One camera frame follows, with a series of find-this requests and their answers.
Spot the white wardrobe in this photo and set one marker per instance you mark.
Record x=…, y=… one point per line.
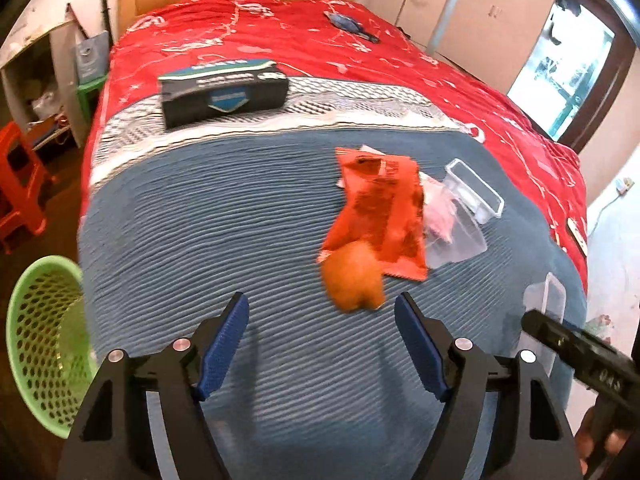
x=480, y=20

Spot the black stick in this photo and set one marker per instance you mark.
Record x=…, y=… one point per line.
x=106, y=10

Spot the small clear rectangular container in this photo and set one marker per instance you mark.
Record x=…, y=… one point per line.
x=475, y=190

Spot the blue ribbed blanket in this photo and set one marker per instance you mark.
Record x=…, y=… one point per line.
x=200, y=240

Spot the glass window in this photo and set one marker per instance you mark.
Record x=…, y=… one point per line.
x=560, y=70

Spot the clear plastic cup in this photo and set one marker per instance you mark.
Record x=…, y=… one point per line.
x=460, y=245

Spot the blue toy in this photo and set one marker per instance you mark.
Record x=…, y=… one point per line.
x=345, y=21

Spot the black cardboard box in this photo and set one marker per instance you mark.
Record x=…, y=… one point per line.
x=225, y=95

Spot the red plastic stool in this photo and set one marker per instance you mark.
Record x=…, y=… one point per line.
x=25, y=170

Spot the green plastic stool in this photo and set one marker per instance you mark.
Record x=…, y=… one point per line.
x=90, y=90

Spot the orange snack packet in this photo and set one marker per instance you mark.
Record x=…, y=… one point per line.
x=380, y=210

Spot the white desk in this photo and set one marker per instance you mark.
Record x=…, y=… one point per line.
x=65, y=75

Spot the floral wall decal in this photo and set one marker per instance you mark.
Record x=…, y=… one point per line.
x=600, y=325

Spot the grey blue bag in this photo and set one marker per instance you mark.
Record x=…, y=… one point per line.
x=92, y=60

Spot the white remote control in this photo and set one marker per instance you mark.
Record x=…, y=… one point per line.
x=577, y=235

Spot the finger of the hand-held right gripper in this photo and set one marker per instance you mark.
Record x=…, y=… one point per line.
x=560, y=340

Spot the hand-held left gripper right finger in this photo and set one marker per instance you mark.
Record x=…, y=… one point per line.
x=420, y=345

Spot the red patterned blanket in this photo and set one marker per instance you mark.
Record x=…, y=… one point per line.
x=310, y=40

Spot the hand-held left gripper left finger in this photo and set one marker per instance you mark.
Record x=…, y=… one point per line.
x=225, y=345

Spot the person's right hand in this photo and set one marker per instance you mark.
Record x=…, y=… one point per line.
x=582, y=435

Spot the orange fruit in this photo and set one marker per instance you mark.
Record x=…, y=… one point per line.
x=352, y=280

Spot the green plastic basket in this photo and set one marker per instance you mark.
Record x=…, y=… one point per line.
x=35, y=320

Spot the large clear rectangular container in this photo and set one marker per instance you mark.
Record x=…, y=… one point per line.
x=547, y=295

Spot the white plastic bag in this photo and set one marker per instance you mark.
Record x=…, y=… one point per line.
x=46, y=104

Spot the white wall socket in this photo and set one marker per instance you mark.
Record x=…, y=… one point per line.
x=624, y=186

